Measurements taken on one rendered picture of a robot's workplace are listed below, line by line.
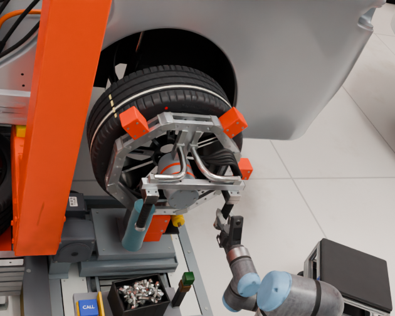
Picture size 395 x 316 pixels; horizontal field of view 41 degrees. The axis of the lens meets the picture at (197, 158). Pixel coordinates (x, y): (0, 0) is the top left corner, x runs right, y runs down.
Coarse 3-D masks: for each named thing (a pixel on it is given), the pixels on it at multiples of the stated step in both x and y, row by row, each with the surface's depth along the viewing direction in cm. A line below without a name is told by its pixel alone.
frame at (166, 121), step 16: (160, 128) 202; (176, 128) 205; (192, 128) 207; (208, 128) 211; (128, 144) 204; (224, 144) 218; (112, 160) 214; (112, 176) 214; (112, 192) 220; (128, 192) 230; (208, 192) 239; (128, 208) 231; (160, 208) 237; (192, 208) 243
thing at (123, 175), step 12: (168, 132) 220; (204, 132) 254; (156, 144) 223; (204, 144) 230; (216, 144) 241; (156, 156) 234; (132, 168) 229; (144, 168) 254; (156, 168) 233; (192, 168) 252; (216, 168) 241; (120, 180) 230; (132, 180) 242; (132, 192) 237
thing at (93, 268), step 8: (88, 216) 283; (96, 256) 263; (176, 256) 278; (80, 264) 259; (88, 264) 261; (96, 264) 262; (104, 264) 264; (112, 264) 265; (120, 264) 267; (128, 264) 268; (136, 264) 270; (144, 264) 271; (152, 264) 270; (160, 264) 272; (168, 264) 273; (176, 264) 275; (80, 272) 258; (88, 272) 260; (96, 272) 261; (104, 272) 263; (112, 272) 265; (120, 272) 267; (128, 272) 269; (136, 272) 271; (144, 272) 273; (152, 272) 275; (160, 272) 277; (168, 272) 279
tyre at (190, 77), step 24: (144, 72) 217; (168, 72) 216; (192, 72) 222; (120, 96) 213; (144, 96) 208; (168, 96) 206; (192, 96) 208; (216, 96) 218; (96, 120) 218; (96, 144) 214; (240, 144) 233; (96, 168) 221
